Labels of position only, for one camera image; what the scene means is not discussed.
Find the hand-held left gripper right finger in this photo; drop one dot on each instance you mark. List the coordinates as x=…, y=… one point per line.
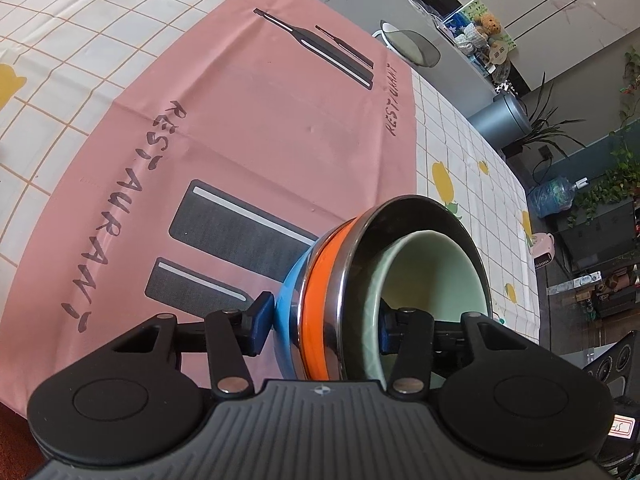
x=384, y=332

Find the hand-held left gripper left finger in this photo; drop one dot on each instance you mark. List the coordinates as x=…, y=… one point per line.
x=262, y=322

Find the blue steel bowl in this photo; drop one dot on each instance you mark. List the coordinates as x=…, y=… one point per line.
x=287, y=330

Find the green ceramic bowl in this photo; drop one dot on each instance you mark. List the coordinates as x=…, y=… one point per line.
x=425, y=270

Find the pink small appliance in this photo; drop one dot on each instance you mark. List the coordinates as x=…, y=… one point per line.
x=542, y=245

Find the pink printed placemat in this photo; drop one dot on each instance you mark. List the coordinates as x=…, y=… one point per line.
x=250, y=135

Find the blue water bottle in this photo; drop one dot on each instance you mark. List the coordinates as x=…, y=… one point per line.
x=550, y=197

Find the grey round bin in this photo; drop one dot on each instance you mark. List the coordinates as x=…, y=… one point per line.
x=497, y=122

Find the long-leaf potted plant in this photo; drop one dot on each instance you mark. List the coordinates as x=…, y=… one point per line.
x=542, y=125

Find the green vine plant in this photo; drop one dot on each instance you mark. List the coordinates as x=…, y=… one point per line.
x=612, y=180

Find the brown teddy bear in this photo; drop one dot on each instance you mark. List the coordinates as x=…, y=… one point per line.
x=487, y=27

